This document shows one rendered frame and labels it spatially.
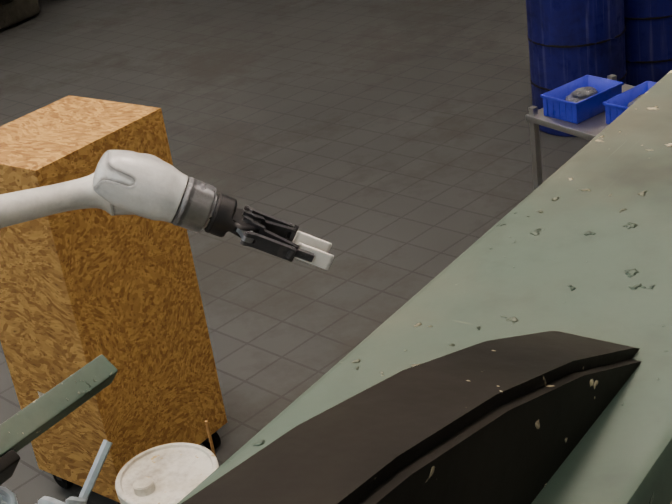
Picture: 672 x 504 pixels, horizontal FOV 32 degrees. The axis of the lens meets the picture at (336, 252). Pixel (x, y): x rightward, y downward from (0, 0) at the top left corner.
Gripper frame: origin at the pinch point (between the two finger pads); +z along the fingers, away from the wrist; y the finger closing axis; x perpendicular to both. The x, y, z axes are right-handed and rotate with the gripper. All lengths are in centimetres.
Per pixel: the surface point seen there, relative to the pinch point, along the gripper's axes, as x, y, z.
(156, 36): 162, 715, -19
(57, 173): 53, 119, -48
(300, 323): 123, 232, 62
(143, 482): 118, 85, 4
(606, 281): -68, -165, -30
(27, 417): -27, -121, -42
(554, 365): -68, -173, -34
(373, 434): -67, -177, -39
